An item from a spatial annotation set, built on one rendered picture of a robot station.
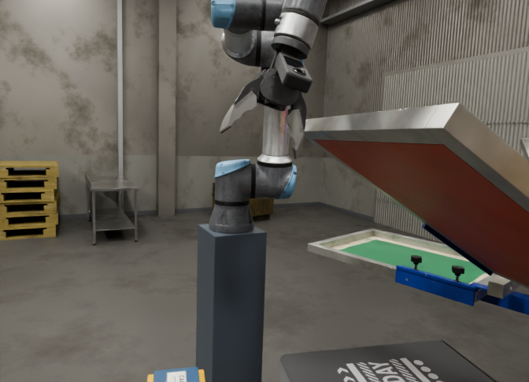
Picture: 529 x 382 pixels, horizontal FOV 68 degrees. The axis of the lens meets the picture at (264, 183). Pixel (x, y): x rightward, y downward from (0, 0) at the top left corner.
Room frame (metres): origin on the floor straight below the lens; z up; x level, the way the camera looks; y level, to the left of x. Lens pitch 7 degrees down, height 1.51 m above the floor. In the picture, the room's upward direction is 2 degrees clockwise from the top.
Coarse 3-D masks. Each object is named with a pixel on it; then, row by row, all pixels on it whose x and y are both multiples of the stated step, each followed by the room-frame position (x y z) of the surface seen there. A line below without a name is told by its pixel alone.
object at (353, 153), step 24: (336, 144) 0.90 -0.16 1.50; (360, 144) 0.77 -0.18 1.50; (360, 168) 0.98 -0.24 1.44; (384, 168) 0.83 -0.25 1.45; (408, 192) 0.90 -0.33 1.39; (432, 216) 0.97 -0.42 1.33; (456, 216) 0.83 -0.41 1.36; (456, 240) 1.08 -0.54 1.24; (480, 240) 0.90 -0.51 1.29; (504, 264) 0.98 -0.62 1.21
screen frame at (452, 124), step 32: (320, 128) 0.88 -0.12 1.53; (352, 128) 0.72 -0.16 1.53; (384, 128) 0.61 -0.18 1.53; (416, 128) 0.53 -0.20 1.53; (448, 128) 0.48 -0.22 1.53; (480, 128) 0.49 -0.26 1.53; (480, 160) 0.49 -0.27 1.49; (512, 160) 0.50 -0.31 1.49; (384, 192) 1.08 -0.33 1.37; (512, 192) 0.52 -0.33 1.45
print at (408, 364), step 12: (384, 360) 0.96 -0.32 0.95; (396, 360) 0.96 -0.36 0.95; (408, 360) 0.96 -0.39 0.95; (420, 360) 0.96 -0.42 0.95; (348, 372) 0.90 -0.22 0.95; (360, 372) 0.90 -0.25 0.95; (372, 372) 0.90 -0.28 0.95; (384, 372) 0.90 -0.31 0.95; (396, 372) 0.91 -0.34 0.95; (408, 372) 0.91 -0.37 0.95; (420, 372) 0.91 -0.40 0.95; (432, 372) 0.91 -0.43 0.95
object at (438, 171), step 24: (384, 144) 0.68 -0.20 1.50; (408, 144) 0.60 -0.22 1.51; (432, 144) 0.54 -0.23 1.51; (408, 168) 0.72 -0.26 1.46; (432, 168) 0.63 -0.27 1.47; (456, 168) 0.57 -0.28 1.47; (432, 192) 0.77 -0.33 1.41; (456, 192) 0.68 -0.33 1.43; (480, 192) 0.60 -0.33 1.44; (480, 216) 0.71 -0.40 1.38; (504, 216) 0.63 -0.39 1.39; (528, 216) 0.56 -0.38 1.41; (504, 240) 0.77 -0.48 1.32; (528, 240) 0.67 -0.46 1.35; (528, 264) 0.82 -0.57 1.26
